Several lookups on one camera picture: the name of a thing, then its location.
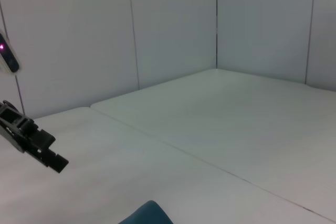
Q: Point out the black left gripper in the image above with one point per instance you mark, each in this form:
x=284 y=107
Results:
x=11 y=124

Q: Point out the teal FREE print T-shirt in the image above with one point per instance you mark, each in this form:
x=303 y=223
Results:
x=147 y=213

